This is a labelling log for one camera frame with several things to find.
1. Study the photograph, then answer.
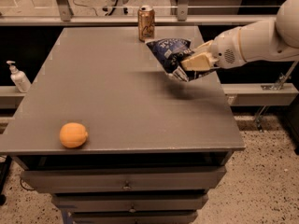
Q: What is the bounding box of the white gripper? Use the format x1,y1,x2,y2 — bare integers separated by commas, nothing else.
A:
181,27,245,72

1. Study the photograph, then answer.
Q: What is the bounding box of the blue chip bag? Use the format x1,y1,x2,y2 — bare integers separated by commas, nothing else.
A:
145,38,216,82

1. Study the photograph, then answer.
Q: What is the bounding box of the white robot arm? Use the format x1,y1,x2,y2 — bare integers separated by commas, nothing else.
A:
181,0,299,72

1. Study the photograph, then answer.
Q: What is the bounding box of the gold soda can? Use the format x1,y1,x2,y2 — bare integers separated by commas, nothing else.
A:
137,5,155,41

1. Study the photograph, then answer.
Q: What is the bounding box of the grey drawer cabinet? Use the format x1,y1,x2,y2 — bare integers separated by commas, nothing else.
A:
0,25,246,224

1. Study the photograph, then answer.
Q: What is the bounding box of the top grey drawer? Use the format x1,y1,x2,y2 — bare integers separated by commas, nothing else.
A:
21,166,226,193

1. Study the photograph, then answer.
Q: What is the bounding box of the grey drawer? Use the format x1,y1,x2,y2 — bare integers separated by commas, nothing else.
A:
52,194,208,213
72,211,197,224
21,166,226,193

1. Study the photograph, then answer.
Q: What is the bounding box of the orange fruit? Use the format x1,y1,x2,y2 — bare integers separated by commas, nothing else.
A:
59,122,88,148

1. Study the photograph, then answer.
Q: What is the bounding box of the middle grey drawer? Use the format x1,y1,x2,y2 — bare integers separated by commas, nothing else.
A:
52,194,208,213

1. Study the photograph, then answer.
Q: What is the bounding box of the white pump bottle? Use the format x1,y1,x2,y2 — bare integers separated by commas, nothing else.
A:
7,61,31,93

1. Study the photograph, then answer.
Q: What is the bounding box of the bottom grey drawer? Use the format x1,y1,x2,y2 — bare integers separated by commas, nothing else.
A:
72,211,197,224

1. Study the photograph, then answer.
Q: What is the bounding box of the black floor cable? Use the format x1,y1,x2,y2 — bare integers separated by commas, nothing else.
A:
65,0,99,17

